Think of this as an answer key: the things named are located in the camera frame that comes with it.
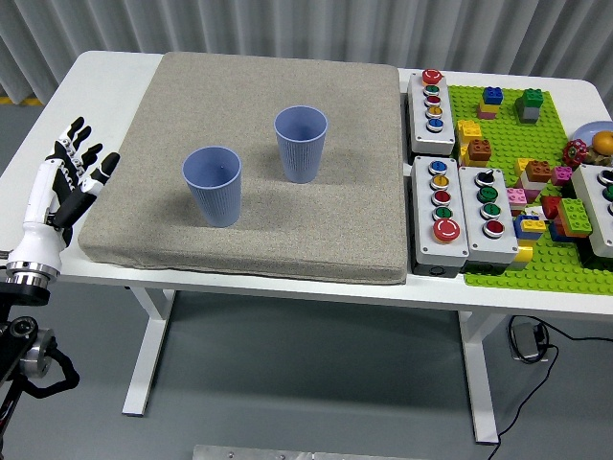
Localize brown toy food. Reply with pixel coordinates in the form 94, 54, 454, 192
586, 146, 613, 167

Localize grey control box black buttons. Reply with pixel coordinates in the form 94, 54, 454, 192
569, 164, 613, 260

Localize green orange toy block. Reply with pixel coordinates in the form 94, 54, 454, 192
557, 196, 594, 239

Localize red valve wheel toy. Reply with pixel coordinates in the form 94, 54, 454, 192
561, 138, 588, 168

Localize yellow cylinder toy block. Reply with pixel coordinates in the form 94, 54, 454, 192
507, 239, 535, 272

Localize grey curtain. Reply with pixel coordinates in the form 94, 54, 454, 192
0, 0, 613, 104

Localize red toy block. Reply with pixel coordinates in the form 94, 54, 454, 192
540, 195, 564, 221

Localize grey power adapter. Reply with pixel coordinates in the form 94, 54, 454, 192
510, 321, 550, 363

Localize black floor cable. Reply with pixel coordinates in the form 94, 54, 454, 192
488, 315, 613, 460

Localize light blue plate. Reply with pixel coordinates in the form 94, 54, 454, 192
572, 120, 613, 154

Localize blue yellow pink block stack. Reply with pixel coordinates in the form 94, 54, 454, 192
477, 85, 505, 121

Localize white table leg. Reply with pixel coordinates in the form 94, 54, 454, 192
122, 287, 176, 417
457, 310, 502, 445

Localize pink toy block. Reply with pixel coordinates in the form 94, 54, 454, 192
506, 187, 529, 217

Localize yellow toy block stack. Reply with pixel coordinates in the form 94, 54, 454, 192
456, 119, 483, 167

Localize blue ribbed cup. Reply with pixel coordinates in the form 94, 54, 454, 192
273, 105, 329, 184
181, 146, 243, 228

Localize blue yellow toy block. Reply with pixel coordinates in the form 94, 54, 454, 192
513, 214, 548, 241

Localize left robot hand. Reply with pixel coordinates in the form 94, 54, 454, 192
7, 116, 121, 267

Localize grey five-button control box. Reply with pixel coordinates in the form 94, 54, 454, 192
410, 155, 470, 278
405, 68, 457, 157

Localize grey selector switch control box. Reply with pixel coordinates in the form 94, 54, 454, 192
457, 165, 521, 270

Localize green studded baseplate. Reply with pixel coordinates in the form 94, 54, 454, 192
447, 84, 613, 294

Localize grey-brown mat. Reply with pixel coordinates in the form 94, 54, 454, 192
77, 51, 408, 287

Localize green grey block stack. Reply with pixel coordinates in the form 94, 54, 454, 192
514, 88, 545, 125

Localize brown toy block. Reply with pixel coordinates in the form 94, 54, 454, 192
466, 138, 493, 163
525, 160, 553, 183

